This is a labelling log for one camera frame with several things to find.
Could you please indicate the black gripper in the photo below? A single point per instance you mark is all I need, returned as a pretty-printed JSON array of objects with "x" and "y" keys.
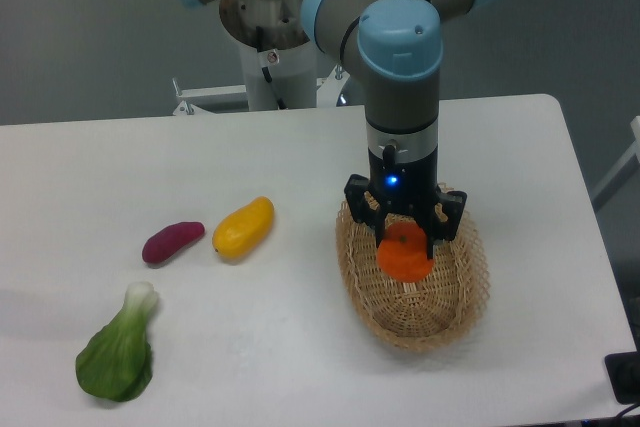
[{"x": 403, "y": 185}]

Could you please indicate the orange fruit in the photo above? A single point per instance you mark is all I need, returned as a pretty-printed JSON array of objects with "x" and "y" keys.
[{"x": 402, "y": 254}]

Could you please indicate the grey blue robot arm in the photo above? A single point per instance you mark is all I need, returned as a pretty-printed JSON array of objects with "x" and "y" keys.
[{"x": 394, "y": 49}]

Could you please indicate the woven wicker basket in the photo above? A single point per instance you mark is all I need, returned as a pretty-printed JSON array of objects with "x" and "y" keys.
[{"x": 422, "y": 316}]

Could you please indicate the yellow mango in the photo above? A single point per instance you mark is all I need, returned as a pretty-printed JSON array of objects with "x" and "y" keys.
[{"x": 243, "y": 230}]

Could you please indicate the purple sweet potato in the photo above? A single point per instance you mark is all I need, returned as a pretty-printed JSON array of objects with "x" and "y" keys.
[{"x": 169, "y": 241}]

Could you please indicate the black device at edge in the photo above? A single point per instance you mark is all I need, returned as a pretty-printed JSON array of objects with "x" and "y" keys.
[{"x": 623, "y": 373}]

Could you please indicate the green bok choy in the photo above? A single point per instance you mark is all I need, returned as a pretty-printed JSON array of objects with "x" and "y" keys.
[{"x": 116, "y": 363}]

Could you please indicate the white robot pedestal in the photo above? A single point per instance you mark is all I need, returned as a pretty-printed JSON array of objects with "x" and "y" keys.
[{"x": 279, "y": 64}]

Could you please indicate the white frame at right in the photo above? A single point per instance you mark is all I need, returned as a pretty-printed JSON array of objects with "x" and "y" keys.
[{"x": 619, "y": 173}]

